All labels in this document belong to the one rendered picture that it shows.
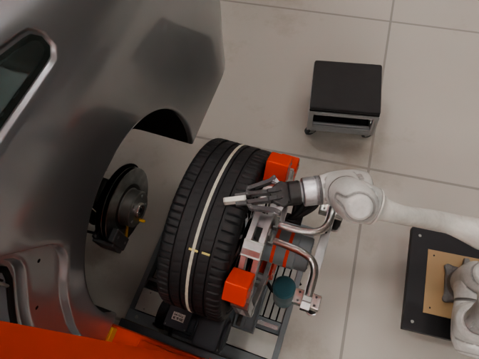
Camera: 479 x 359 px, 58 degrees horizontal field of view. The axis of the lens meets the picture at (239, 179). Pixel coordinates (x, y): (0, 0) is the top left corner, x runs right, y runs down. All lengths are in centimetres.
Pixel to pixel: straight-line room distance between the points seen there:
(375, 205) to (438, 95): 207
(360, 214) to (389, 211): 11
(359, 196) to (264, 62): 214
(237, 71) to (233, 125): 44
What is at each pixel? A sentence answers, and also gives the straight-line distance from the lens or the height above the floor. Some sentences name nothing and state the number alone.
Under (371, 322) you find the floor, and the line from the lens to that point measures 249.
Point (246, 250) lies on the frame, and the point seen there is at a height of 112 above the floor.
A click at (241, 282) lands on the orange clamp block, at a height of 111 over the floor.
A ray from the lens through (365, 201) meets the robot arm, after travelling 111.
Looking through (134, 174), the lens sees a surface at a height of 93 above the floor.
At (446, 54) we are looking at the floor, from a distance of 336.
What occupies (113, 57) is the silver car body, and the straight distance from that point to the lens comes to 123.
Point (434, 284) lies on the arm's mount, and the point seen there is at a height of 30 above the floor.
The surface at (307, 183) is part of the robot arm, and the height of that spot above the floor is 125.
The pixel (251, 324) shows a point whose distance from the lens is 229.
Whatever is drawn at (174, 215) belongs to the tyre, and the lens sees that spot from 137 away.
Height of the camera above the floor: 242
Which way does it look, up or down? 65 degrees down
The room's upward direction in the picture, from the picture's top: 11 degrees counter-clockwise
